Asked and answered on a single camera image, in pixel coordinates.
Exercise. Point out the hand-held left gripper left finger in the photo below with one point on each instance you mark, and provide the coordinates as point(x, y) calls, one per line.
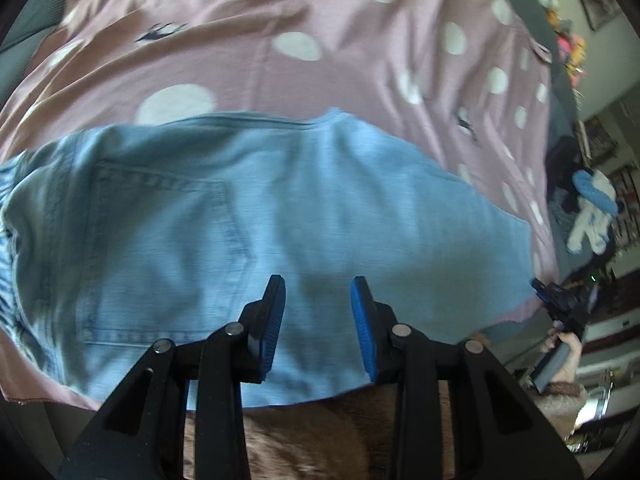
point(270, 330)

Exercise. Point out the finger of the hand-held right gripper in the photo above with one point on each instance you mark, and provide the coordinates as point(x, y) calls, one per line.
point(539, 285)
point(541, 300)

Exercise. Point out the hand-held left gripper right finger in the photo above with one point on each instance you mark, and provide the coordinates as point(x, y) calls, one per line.
point(364, 330)

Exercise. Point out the light blue denim pants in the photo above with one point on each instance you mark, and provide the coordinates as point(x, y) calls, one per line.
point(175, 240)

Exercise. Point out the person's right forearm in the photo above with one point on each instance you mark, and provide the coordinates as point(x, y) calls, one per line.
point(562, 405)

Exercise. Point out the person's right hand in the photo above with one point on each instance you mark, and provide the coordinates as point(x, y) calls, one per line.
point(570, 355)

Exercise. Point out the blue and white plush toy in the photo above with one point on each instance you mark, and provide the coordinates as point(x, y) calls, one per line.
point(592, 210)

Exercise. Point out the brown fluffy clothing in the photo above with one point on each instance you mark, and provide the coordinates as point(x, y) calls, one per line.
point(320, 440)

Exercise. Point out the pile of stuffed toys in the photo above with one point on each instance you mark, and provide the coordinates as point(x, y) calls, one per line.
point(562, 25)

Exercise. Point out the pink polka dot bedsheet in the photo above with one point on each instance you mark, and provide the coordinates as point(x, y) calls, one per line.
point(300, 25)

